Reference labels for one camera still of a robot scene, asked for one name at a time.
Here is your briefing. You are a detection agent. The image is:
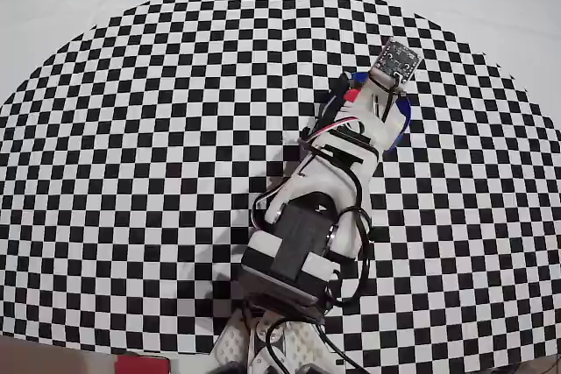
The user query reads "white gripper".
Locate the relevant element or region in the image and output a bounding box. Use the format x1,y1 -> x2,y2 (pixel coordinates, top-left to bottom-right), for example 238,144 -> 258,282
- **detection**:
330,71 -> 408,151

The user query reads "white red black servo wire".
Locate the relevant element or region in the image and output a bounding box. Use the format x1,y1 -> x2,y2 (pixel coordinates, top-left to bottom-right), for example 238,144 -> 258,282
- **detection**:
301,116 -> 366,144

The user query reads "red flat object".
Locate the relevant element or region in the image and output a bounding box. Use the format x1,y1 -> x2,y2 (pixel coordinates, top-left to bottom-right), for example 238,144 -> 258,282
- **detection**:
115,355 -> 172,374

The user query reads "black and white checkerboard mat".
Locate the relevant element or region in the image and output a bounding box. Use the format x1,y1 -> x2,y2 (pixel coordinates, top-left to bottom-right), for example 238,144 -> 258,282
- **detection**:
0,0 -> 561,370

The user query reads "blue round box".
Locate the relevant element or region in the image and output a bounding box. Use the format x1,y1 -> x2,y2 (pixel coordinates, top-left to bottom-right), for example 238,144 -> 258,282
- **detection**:
317,70 -> 415,154

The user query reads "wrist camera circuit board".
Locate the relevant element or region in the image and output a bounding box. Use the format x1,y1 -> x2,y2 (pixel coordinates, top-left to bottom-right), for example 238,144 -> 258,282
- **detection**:
370,36 -> 422,91

